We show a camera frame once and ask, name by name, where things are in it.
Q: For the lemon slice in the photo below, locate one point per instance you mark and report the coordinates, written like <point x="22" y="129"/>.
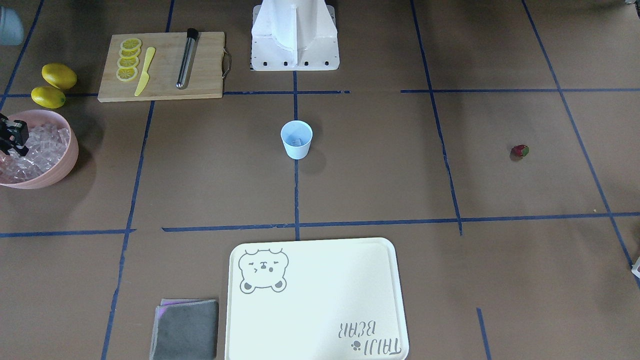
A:
<point x="128" y="62"/>
<point x="130" y="44"/>
<point x="129" y="53"/>
<point x="126" y="74"/>

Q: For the yellow lemon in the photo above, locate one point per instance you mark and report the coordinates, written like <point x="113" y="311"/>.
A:
<point x="59" y="76"/>
<point x="48" y="97"/>

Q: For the wooden cutting board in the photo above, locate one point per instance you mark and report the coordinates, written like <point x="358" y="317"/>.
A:
<point x="205" y="80"/>

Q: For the grey folded cloth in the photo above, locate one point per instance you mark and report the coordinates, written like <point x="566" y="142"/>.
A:
<point x="185" y="329"/>

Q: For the cream bear serving tray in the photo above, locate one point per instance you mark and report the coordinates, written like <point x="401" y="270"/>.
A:
<point x="325" y="299"/>

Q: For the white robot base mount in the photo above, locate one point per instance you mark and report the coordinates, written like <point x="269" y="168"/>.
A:
<point x="294" y="35"/>

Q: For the lower yellow lemon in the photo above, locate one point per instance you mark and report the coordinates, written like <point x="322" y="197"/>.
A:
<point x="48" y="97"/>

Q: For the red strawberry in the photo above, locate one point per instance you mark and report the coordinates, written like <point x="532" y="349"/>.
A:
<point x="519" y="152"/>

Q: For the steel cylinder black tip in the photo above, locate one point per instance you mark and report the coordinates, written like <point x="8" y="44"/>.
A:
<point x="192" y="36"/>

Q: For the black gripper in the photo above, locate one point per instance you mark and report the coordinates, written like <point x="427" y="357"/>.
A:
<point x="13" y="135"/>

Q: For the upper yellow lemon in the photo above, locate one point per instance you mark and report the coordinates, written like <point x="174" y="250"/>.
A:
<point x="59" y="76"/>

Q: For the clear ice cubes pile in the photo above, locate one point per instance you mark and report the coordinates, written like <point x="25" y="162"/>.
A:
<point x="47" y="144"/>

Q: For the yellow plastic knife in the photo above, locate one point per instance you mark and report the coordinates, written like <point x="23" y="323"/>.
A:
<point x="144" y="76"/>

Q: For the pink bowl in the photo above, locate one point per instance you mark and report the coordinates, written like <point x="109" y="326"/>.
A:
<point x="38" y="117"/>

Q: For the light blue plastic cup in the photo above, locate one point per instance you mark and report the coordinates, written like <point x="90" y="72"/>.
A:
<point x="296" y="128"/>

